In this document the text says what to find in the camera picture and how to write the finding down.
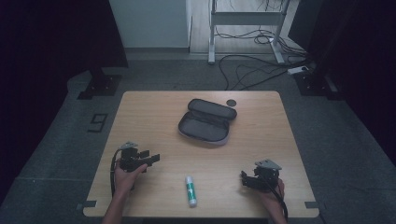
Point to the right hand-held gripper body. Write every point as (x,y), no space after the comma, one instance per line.
(266,175)

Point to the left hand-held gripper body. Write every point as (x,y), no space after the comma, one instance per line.
(128,159)

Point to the white and green glue stick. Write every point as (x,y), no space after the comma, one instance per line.
(190,191)

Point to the grey pencil case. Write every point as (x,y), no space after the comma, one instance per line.
(206,123)

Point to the person's left hand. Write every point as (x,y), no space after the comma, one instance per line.
(126,179)

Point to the person's right hand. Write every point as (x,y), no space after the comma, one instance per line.
(272,199)

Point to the grey tape strip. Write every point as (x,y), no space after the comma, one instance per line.
(88,204)
(312,204)

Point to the small black round disc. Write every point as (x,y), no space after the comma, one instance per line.
(231,102)

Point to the black stand base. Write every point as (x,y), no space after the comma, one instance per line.
(101,84)
(314,84)

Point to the white power strip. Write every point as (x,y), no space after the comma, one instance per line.
(298,70)

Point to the dark curtain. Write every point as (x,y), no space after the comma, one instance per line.
(358,56)
(46,62)

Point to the white cabinet panel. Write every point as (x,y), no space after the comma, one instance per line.
(151,23)

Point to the white metal desk frame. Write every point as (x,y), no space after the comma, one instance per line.
(246,18)

